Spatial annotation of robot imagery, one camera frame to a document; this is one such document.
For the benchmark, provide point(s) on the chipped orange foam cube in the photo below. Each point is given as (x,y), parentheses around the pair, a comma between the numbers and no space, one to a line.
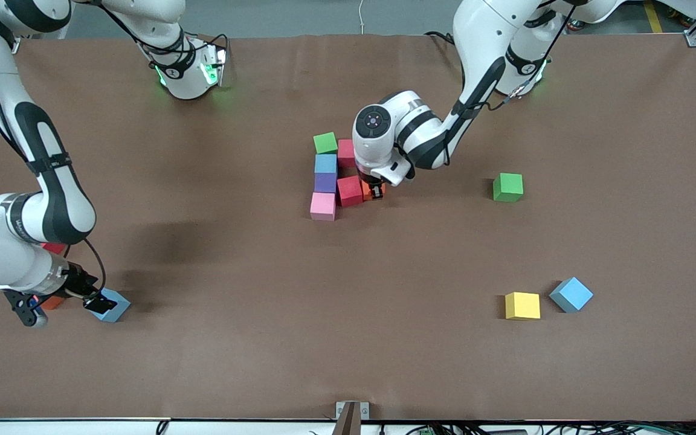
(367,190)

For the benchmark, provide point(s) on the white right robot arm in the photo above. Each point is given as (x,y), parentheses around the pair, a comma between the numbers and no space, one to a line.
(28,199)

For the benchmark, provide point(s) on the green foam cube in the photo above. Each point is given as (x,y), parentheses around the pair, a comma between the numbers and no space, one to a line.
(508,187)
(325,143)

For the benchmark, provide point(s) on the red foam cube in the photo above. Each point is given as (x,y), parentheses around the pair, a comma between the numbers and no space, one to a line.
(349,191)
(345,153)
(55,248)

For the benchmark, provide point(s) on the grey metal bracket plate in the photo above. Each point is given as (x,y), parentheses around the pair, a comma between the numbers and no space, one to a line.
(339,409)

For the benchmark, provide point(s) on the brown table mat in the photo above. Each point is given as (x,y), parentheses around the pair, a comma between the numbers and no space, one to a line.
(324,332)

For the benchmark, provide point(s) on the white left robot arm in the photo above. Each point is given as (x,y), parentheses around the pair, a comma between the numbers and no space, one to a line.
(475,54)

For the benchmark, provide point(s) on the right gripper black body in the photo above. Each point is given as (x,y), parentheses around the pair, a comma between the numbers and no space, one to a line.
(76,281)

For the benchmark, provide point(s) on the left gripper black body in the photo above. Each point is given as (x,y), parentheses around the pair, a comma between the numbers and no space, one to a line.
(370,180)

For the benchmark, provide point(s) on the pink foam cube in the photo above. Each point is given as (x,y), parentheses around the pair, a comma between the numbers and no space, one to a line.
(322,206)

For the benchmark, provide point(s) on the blue foam cube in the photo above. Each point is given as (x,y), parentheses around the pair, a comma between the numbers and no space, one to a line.
(119,305)
(325,164)
(571,294)

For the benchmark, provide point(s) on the white table frame edge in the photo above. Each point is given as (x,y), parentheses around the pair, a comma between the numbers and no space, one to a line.
(82,428)

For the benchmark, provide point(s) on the dark camera mount pole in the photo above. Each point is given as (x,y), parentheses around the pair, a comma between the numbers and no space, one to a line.
(348,423)

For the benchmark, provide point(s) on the purple foam cube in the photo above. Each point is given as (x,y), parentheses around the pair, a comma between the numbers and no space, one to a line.
(325,182)

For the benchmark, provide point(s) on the yellow foam cube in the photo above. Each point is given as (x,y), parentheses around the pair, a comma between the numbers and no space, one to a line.
(522,306)

